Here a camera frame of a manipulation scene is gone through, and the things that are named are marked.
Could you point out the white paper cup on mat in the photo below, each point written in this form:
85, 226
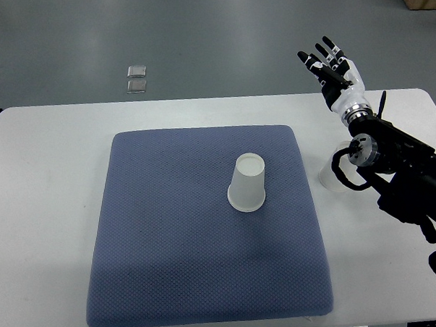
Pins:
246, 192

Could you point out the brown cardboard box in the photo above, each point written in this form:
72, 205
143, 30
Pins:
415, 5

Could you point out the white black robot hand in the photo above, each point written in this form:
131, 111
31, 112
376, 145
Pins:
340, 82

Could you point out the blue textured cushion mat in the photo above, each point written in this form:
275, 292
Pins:
171, 250

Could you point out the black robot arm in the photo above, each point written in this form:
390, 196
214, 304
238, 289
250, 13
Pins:
399, 167

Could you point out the metal floor plate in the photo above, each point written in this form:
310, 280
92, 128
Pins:
136, 86
135, 71

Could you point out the upper metal floor plate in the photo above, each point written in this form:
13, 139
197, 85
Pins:
135, 71

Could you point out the white paper cup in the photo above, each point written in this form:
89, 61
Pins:
328, 179
246, 192

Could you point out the black bracket at table edge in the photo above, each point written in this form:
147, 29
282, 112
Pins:
429, 323

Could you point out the lower metal floor plate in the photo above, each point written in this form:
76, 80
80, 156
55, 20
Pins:
136, 86

